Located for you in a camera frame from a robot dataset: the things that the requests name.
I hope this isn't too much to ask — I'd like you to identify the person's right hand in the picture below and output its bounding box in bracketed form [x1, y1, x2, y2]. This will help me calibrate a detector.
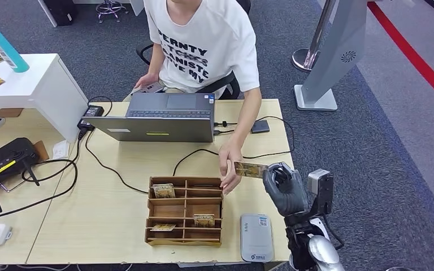
[134, 73, 160, 90]

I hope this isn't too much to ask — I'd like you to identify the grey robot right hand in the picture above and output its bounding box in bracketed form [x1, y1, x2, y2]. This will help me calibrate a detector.
[262, 161, 310, 218]

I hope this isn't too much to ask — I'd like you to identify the person's left hand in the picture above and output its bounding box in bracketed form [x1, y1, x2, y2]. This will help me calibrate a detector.
[218, 140, 245, 196]

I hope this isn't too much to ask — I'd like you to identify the smartphone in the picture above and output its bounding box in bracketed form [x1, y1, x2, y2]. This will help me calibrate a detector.
[131, 82, 164, 95]

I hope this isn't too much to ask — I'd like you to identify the patterned ID card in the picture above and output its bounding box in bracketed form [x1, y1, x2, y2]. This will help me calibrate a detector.
[233, 161, 270, 180]

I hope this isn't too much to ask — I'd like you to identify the white card reader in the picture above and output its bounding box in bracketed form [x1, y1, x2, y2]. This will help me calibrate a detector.
[240, 213, 275, 263]

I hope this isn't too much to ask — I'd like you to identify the person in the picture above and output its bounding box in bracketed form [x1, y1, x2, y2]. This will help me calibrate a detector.
[129, 0, 263, 196]

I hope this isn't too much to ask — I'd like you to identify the wooden card organizer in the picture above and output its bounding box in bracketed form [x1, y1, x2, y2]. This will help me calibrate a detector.
[145, 176, 224, 248]

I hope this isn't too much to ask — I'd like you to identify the small black hub box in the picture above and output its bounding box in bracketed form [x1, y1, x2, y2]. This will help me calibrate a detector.
[250, 120, 271, 134]

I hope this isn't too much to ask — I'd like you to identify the grey laptop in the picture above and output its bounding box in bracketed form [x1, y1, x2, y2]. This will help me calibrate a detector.
[81, 93, 216, 143]

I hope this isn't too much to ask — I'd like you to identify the black power adapter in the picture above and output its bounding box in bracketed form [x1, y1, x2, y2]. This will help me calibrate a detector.
[83, 106, 105, 118]

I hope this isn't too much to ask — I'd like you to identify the white furniture panel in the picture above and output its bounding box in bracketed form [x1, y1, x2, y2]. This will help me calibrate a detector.
[129, 0, 145, 16]
[36, 0, 59, 29]

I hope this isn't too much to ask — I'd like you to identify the black power plug block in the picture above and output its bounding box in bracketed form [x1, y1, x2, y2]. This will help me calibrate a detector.
[77, 119, 97, 132]

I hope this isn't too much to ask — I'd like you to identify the chrome stool base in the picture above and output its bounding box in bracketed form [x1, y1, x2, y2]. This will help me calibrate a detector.
[96, 0, 128, 24]

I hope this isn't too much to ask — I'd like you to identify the black cabinet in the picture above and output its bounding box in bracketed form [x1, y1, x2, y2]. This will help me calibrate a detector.
[42, 0, 79, 28]

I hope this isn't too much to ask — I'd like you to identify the white paper note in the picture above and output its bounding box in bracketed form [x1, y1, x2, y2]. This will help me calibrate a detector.
[52, 140, 71, 161]

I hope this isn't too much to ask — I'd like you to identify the white shelf unit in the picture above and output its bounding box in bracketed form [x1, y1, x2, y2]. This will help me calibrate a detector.
[0, 53, 89, 143]

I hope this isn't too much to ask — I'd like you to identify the brown cardboard piece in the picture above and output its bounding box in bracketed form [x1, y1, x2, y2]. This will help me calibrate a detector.
[33, 140, 50, 162]

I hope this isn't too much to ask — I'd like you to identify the grey kiosk stand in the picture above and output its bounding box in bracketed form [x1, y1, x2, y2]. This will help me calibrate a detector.
[293, 0, 370, 112]

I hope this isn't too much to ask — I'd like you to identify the teal bottle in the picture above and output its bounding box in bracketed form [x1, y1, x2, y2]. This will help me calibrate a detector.
[0, 10, 31, 74]

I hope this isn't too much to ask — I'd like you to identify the black router with antennas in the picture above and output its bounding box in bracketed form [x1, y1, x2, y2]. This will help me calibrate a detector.
[0, 137, 41, 213]

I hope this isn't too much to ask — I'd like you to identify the long black ferrite cable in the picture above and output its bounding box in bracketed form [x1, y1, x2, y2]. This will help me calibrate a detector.
[172, 115, 296, 177]

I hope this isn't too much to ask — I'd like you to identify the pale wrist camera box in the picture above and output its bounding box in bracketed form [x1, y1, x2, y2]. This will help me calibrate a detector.
[306, 169, 335, 216]

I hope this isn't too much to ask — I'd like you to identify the looped black adapter cable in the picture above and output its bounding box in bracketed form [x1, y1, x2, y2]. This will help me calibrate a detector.
[88, 96, 114, 117]

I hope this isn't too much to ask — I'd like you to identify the thin black power cable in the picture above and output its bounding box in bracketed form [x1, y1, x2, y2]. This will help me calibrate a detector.
[85, 130, 150, 195]

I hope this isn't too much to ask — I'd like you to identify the thick black power cable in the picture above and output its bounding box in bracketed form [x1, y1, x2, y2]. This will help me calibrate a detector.
[0, 130, 85, 222]

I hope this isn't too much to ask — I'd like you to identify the chrome stanchion post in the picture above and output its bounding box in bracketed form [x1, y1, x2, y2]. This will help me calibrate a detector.
[291, 0, 337, 73]

